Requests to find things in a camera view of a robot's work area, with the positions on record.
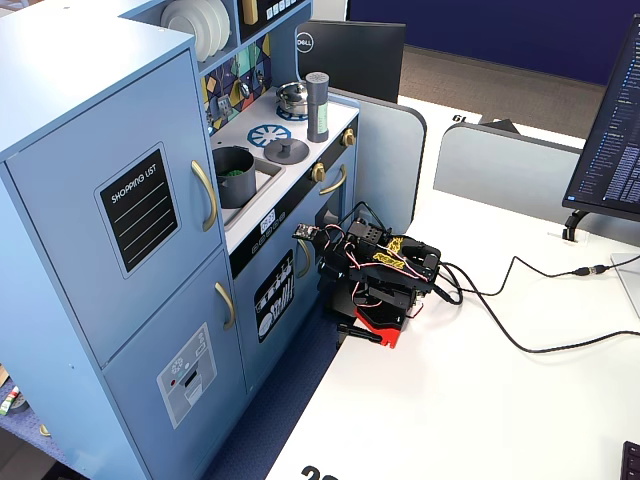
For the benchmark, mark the monitor showing code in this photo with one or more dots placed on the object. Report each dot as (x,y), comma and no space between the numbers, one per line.
(612,135)

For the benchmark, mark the gray salt shaker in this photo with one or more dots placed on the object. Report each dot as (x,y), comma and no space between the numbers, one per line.
(317,107)

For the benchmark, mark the long gray desk divider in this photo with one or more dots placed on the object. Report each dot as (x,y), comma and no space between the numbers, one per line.
(500,170)

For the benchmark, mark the gray pot lid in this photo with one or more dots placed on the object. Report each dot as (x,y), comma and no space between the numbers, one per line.
(286,151)

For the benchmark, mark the blue toy kitchen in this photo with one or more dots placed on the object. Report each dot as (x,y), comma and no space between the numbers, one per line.
(75,150)

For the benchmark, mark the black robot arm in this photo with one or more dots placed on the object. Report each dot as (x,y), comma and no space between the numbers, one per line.
(380,274)

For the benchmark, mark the gold stove knob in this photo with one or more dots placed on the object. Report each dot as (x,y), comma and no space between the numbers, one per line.
(318,173)
(348,137)

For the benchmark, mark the black paper sheet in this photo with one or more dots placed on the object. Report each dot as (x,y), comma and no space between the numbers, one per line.
(506,127)

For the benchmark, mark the white number label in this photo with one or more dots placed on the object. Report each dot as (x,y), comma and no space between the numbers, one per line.
(462,118)

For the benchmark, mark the gray tape roll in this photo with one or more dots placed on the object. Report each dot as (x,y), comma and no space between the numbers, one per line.
(22,404)

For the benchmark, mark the small camera circuit board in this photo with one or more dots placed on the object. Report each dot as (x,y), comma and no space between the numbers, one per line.
(305,231)

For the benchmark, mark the green and white box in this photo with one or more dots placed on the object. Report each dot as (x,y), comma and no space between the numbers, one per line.
(7,402)

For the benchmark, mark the red robot base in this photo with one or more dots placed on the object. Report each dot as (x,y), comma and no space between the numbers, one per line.
(380,322)

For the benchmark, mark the green toy peas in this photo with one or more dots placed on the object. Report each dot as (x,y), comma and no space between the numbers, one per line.
(232,172)

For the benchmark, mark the gray pot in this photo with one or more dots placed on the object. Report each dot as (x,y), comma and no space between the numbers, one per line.
(239,187)

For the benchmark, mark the black monitor stand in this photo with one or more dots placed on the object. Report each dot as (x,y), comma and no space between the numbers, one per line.
(575,222)

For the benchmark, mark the black table clamp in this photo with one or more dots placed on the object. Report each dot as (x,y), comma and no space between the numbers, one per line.
(357,332)

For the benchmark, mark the shiny steel pot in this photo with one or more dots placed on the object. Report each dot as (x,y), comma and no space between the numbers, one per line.
(291,97)

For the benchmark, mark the silver laptop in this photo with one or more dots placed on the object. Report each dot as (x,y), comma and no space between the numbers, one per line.
(629,282)

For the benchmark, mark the black keyboard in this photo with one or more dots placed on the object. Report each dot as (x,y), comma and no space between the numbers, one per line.
(632,462)

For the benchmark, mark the white plate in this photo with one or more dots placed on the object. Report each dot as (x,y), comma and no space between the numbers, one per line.
(181,21)
(226,22)
(213,25)

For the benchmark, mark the wooden cutting board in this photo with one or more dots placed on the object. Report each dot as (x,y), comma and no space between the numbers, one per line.
(249,11)

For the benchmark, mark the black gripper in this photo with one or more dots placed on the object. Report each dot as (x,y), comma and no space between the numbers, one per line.
(336,267)

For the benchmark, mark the rounded gray desk divider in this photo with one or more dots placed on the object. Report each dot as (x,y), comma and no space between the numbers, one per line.
(387,165)

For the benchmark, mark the black Dell monitor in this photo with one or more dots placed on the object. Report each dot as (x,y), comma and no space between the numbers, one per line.
(360,55)

